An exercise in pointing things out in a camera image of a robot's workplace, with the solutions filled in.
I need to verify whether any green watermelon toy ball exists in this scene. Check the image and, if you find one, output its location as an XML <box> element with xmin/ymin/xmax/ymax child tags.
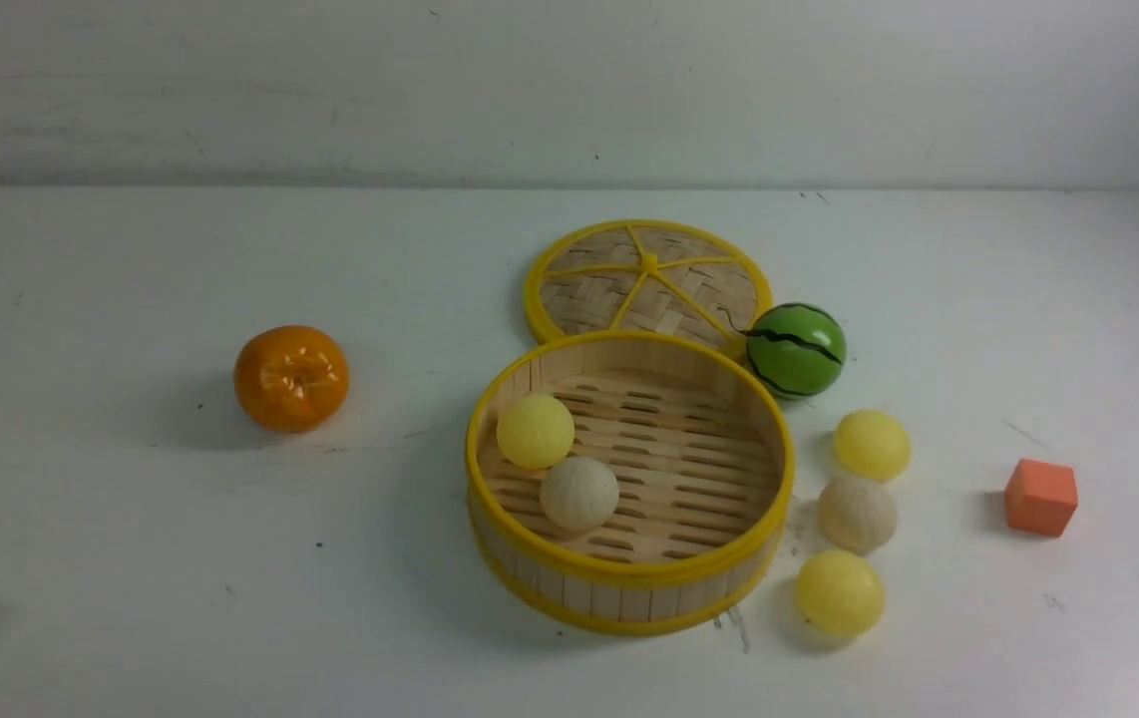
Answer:
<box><xmin>741</xmin><ymin>303</ymin><xmax>849</xmax><ymax>400</ymax></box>

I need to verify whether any orange tangerine toy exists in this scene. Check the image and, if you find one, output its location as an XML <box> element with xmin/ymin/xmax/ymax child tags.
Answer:
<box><xmin>232</xmin><ymin>324</ymin><xmax>351</xmax><ymax>435</ymax></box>

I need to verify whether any woven bamboo steamer lid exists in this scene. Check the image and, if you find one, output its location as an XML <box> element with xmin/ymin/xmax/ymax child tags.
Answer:
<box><xmin>521</xmin><ymin>219</ymin><xmax>775</xmax><ymax>362</ymax></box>

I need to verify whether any white bun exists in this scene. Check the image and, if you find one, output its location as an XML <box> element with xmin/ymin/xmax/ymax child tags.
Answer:
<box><xmin>817</xmin><ymin>478</ymin><xmax>899</xmax><ymax>555</ymax></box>
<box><xmin>539</xmin><ymin>456</ymin><xmax>620</xmax><ymax>535</ymax></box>

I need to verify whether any orange foam cube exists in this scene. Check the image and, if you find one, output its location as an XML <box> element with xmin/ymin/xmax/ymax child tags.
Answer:
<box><xmin>1003</xmin><ymin>458</ymin><xmax>1079</xmax><ymax>539</ymax></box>

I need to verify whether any bamboo steamer tray yellow rim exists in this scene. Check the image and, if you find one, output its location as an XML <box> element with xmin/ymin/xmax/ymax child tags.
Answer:
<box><xmin>465</xmin><ymin>331</ymin><xmax>796</xmax><ymax>636</ymax></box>

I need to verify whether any yellow bun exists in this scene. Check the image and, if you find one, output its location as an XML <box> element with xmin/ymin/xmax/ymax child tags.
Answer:
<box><xmin>794</xmin><ymin>549</ymin><xmax>886</xmax><ymax>639</ymax></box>
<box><xmin>495</xmin><ymin>394</ymin><xmax>575</xmax><ymax>470</ymax></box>
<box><xmin>833</xmin><ymin>410</ymin><xmax>913</xmax><ymax>483</ymax></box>

